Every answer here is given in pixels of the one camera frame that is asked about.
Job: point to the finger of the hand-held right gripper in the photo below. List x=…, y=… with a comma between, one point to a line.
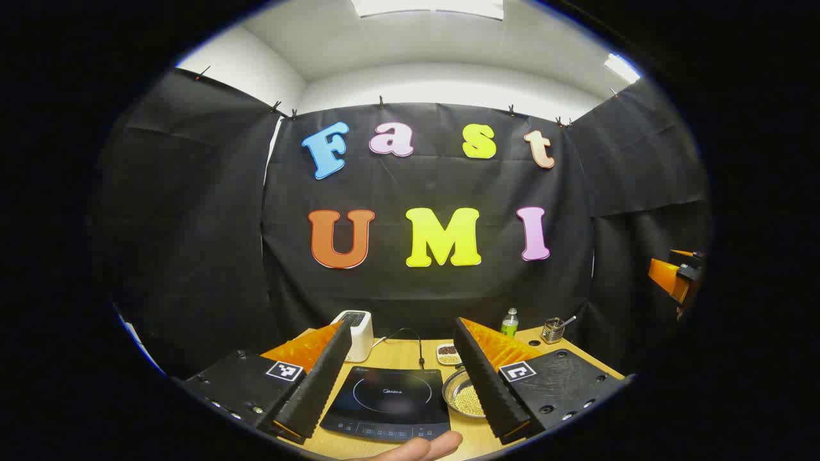
x=666, y=275
x=682, y=253

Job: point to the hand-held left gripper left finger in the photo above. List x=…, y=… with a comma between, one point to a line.
x=317, y=384

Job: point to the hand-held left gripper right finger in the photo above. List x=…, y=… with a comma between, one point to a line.
x=487, y=384

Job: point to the steel pot with soybeans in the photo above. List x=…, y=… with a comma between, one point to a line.
x=464, y=400

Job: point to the black induction cooktop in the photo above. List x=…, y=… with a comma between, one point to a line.
x=384, y=397

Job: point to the white divided bean dish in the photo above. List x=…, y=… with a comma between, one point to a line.
x=447, y=353

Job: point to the green label plastic bottle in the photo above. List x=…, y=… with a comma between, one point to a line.
x=509, y=326

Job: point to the white toaster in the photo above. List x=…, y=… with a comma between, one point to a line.
x=360, y=333

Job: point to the metal spoon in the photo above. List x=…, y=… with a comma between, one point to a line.
x=569, y=320

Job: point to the black backdrop cloth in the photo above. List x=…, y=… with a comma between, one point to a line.
x=416, y=294

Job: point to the small ceiling light panel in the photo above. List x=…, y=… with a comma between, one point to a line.
x=621, y=67

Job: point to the row of small cloth clips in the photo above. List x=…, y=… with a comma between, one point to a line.
x=381, y=102

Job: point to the large ceiling light panel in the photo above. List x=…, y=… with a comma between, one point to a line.
x=429, y=6

